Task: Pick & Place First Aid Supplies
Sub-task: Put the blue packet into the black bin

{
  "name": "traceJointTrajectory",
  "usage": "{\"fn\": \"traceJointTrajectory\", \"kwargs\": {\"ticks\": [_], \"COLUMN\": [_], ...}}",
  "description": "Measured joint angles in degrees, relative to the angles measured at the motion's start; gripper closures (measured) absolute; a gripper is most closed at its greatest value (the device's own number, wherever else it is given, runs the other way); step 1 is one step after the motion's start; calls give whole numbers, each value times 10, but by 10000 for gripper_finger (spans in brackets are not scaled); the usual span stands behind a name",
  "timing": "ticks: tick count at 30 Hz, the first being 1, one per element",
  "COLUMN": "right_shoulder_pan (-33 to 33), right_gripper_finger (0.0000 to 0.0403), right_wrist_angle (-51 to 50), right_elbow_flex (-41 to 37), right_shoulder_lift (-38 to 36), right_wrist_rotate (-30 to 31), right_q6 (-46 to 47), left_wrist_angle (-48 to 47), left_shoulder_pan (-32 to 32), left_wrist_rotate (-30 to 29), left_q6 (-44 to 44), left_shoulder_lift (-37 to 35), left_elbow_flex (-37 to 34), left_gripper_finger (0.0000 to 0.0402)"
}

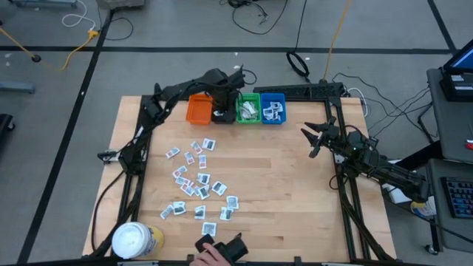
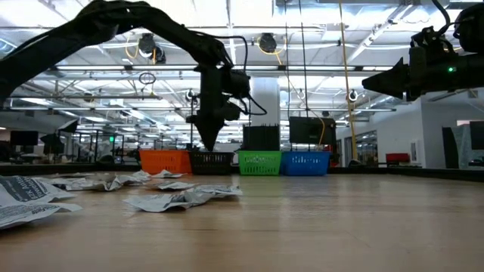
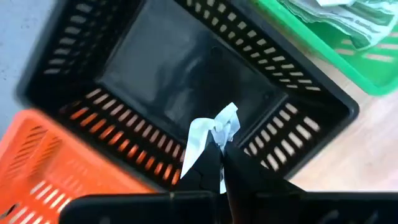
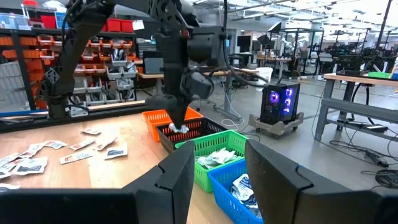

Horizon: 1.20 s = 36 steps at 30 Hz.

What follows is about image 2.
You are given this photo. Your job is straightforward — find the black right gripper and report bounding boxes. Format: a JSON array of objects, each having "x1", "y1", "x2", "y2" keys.
[{"x1": 361, "y1": 47, "x2": 484, "y2": 102}]

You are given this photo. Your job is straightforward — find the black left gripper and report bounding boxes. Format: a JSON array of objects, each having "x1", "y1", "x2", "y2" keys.
[{"x1": 187, "y1": 64, "x2": 243, "y2": 151}]

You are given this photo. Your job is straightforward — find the white packet black label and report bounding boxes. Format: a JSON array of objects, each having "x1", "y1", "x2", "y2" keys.
[
  {"x1": 0, "y1": 202, "x2": 83, "y2": 230},
  {"x1": 85, "y1": 173, "x2": 134, "y2": 192},
  {"x1": 123, "y1": 193, "x2": 201, "y2": 214},
  {"x1": 145, "y1": 181, "x2": 197, "y2": 191},
  {"x1": 48, "y1": 177, "x2": 100, "y2": 192},
  {"x1": 151, "y1": 169, "x2": 187, "y2": 180},
  {"x1": 0, "y1": 175, "x2": 76, "y2": 208},
  {"x1": 183, "y1": 184, "x2": 244, "y2": 200}
]

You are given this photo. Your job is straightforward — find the black plastic bin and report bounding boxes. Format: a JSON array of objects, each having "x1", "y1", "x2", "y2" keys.
[{"x1": 188, "y1": 150, "x2": 236, "y2": 176}]

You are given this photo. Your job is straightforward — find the black stacked crates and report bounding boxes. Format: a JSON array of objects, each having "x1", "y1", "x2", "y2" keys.
[{"x1": 242, "y1": 125, "x2": 281, "y2": 153}]

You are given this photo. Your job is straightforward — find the orange plastic bin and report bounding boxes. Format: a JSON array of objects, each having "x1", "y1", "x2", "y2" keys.
[{"x1": 138, "y1": 150, "x2": 193, "y2": 176}]

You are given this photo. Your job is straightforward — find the green plastic bin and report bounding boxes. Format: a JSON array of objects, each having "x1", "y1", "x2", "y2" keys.
[{"x1": 236, "y1": 150, "x2": 283, "y2": 177}]

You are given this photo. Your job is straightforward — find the white square pillar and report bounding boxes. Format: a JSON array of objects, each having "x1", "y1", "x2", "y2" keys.
[{"x1": 250, "y1": 77, "x2": 281, "y2": 128}]

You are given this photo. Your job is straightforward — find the red box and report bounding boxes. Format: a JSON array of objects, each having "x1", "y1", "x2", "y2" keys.
[{"x1": 385, "y1": 152, "x2": 411, "y2": 165}]

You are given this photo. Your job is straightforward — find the white packet red label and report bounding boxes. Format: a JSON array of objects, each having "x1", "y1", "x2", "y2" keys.
[
  {"x1": 52, "y1": 172, "x2": 98, "y2": 179},
  {"x1": 130, "y1": 170, "x2": 153, "y2": 183}
]

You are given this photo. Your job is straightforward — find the black standing panel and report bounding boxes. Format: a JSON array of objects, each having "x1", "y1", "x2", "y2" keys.
[{"x1": 441, "y1": 126, "x2": 460, "y2": 170}]

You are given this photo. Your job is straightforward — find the black monitor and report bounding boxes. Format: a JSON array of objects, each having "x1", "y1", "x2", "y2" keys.
[
  {"x1": 469, "y1": 121, "x2": 484, "y2": 152},
  {"x1": 288, "y1": 116, "x2": 337, "y2": 147},
  {"x1": 9, "y1": 130, "x2": 39, "y2": 147}
]

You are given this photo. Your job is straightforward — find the blue plastic bin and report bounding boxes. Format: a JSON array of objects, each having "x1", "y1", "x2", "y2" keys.
[{"x1": 280, "y1": 151, "x2": 332, "y2": 178}]

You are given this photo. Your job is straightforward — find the long light bar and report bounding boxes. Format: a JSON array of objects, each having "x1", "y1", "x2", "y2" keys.
[{"x1": 54, "y1": 64, "x2": 394, "y2": 73}]

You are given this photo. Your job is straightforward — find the black softbox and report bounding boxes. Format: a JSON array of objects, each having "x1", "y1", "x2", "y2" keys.
[{"x1": 57, "y1": 119, "x2": 79, "y2": 134}]

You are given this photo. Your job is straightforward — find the black studio lamp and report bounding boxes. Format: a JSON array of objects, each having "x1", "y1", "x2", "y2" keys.
[{"x1": 39, "y1": 133, "x2": 66, "y2": 156}]

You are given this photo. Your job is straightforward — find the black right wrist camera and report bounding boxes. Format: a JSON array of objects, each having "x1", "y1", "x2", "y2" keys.
[{"x1": 410, "y1": 25, "x2": 457, "y2": 57}]

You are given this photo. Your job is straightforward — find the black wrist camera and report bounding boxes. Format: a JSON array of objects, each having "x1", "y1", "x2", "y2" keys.
[
  {"x1": 225, "y1": 69, "x2": 252, "y2": 100},
  {"x1": 410, "y1": 25, "x2": 457, "y2": 57}
]

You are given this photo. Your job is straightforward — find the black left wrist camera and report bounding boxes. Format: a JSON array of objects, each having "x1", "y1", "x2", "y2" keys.
[{"x1": 225, "y1": 69, "x2": 252, "y2": 100}]

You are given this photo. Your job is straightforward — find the yellow hanging cable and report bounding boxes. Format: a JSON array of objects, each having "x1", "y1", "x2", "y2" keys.
[{"x1": 337, "y1": 0, "x2": 358, "y2": 162}]

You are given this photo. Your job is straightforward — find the black right camera cable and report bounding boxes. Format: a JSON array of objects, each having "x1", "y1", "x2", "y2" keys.
[{"x1": 430, "y1": 0, "x2": 455, "y2": 39}]

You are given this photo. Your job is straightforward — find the black camera cable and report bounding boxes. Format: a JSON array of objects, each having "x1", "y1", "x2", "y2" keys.
[
  {"x1": 430, "y1": 0, "x2": 455, "y2": 39},
  {"x1": 226, "y1": 34, "x2": 268, "y2": 116}
]

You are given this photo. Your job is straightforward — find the black left camera cable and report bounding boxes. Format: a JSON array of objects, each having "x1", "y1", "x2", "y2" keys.
[{"x1": 226, "y1": 34, "x2": 268, "y2": 116}]

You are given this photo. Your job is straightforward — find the black retractable cable reel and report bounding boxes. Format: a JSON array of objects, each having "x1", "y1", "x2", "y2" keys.
[
  {"x1": 257, "y1": 32, "x2": 279, "y2": 54},
  {"x1": 136, "y1": 32, "x2": 168, "y2": 66}
]

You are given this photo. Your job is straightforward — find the black aluminium table frame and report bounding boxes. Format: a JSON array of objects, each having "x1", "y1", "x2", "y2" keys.
[{"x1": 0, "y1": 162, "x2": 484, "y2": 183}]

